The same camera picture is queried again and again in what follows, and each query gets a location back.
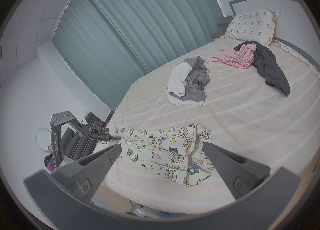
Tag dark grey ribbed panels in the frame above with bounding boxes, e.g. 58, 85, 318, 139
61, 111, 111, 165

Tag white trash bin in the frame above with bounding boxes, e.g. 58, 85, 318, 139
35, 128, 52, 153

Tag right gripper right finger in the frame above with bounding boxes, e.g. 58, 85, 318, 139
202, 142, 271, 201

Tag grey bedside table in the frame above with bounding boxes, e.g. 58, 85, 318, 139
211, 15, 235, 40

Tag pink garment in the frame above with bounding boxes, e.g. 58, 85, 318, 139
205, 43, 258, 69

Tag blue-green curtain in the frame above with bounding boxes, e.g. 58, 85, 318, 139
51, 0, 225, 112

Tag white printed pyjama top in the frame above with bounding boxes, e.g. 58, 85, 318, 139
117, 123, 215, 189

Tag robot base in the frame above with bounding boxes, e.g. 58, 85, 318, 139
126, 200, 175, 219

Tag white printed pillow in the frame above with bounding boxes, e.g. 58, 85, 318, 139
224, 9, 278, 47

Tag bed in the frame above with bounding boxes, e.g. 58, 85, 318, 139
102, 0, 320, 212

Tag grey and white garment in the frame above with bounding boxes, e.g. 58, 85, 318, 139
166, 55, 211, 107

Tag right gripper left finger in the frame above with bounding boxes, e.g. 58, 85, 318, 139
51, 144, 122, 200

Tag black garment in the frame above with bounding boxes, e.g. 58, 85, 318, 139
234, 40, 291, 97

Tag purple plastic bag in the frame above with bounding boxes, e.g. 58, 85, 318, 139
44, 153, 56, 174

